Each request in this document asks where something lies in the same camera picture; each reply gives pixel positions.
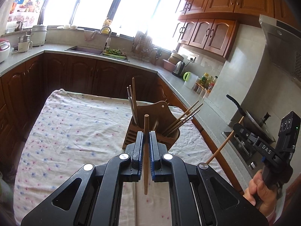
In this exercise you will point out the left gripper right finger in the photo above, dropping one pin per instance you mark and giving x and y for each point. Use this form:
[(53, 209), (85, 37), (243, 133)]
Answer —
[(198, 194)]

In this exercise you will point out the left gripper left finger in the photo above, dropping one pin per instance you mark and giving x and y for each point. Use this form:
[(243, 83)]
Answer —
[(92, 195)]

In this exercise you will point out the bamboo chopstick group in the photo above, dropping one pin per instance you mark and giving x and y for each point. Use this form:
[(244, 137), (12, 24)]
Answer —
[(146, 154)]

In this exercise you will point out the long steel chopstick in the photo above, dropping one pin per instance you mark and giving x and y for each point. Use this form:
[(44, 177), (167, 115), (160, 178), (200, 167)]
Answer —
[(131, 105)]

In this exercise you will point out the dark handled fork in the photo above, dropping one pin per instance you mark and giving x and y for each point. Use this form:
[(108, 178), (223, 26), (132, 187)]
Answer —
[(189, 117)]

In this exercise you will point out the person's right hand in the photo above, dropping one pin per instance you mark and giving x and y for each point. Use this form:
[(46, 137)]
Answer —
[(267, 196)]

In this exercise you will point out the floral white tablecloth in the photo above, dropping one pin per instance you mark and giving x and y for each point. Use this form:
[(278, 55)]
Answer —
[(73, 129)]

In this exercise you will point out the wooden utensil holder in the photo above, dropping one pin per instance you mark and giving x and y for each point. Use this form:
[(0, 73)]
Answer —
[(160, 118)]

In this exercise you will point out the oil bottles group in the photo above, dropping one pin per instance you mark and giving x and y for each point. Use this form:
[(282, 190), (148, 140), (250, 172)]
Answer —
[(207, 81)]

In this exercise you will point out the steel range hood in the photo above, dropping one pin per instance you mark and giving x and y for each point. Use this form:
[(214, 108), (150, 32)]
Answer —
[(283, 43)]

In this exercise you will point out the steel electric kettle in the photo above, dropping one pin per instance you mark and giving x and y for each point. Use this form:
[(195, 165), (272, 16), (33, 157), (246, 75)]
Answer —
[(178, 69)]

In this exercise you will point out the pink basin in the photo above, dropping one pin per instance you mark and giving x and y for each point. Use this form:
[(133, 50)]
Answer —
[(168, 65)]

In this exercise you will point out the green vegetables basket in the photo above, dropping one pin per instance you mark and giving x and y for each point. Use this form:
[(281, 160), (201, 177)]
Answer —
[(118, 54)]

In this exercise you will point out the dish drying rack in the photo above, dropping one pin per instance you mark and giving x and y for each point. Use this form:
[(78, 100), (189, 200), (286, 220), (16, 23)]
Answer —
[(143, 48)]

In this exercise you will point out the curved sink faucet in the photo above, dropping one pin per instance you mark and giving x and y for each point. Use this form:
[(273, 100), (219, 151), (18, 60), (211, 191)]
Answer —
[(108, 40)]

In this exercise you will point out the upper wooden cabinets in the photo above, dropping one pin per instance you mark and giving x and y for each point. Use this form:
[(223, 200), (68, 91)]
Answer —
[(212, 25)]

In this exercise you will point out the small white blender pot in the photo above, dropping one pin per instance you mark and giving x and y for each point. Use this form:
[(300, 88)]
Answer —
[(24, 43)]

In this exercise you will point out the white electric cooker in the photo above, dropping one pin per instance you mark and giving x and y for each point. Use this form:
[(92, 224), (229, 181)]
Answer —
[(38, 35)]

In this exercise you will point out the white red rice cooker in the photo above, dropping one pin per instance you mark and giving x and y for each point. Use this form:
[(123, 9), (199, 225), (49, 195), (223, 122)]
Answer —
[(4, 49)]

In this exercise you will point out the tropical fruit window poster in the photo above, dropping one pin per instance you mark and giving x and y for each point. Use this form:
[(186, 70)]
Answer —
[(26, 11)]

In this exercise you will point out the black wok with handle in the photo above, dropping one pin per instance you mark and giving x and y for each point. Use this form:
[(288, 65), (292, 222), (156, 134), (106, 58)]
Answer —
[(253, 124)]

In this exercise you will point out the green handled white jug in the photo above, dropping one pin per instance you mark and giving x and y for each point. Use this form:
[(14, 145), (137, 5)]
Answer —
[(189, 79)]

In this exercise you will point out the wall power outlet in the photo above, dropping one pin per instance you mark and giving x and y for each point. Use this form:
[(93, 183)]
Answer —
[(192, 58)]

